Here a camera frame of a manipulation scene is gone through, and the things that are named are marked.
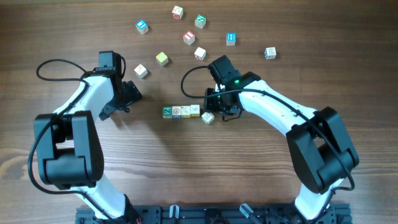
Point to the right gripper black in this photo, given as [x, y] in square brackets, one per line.
[209, 105]

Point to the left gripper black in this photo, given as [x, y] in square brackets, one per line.
[132, 95]

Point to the green edged picture block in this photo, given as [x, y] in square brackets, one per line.
[207, 117]

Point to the yellow sided picture block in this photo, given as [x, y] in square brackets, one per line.
[195, 110]

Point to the yellow edged picture block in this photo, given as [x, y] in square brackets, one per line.
[186, 111]

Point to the green Z letter block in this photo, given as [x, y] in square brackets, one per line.
[167, 112]

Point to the blue sided picture block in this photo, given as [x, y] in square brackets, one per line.
[176, 111]

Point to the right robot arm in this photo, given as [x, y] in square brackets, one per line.
[320, 147]

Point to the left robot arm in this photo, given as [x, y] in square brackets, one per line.
[66, 156]

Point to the plain cream wooden block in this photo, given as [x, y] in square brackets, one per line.
[141, 71]

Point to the yellow top wooden block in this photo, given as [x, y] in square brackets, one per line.
[162, 59]

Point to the red A sided block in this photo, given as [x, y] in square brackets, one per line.
[200, 54]

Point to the blue H letter block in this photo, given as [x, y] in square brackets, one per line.
[231, 38]

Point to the blue edged picture block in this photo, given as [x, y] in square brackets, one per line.
[270, 53]

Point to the blue I letter block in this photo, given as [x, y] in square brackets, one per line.
[142, 26]

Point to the red I letter block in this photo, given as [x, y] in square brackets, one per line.
[189, 37]

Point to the green N block top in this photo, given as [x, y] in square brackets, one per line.
[200, 21]

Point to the red X letter block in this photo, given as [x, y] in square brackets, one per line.
[177, 12]

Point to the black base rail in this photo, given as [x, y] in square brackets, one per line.
[271, 213]

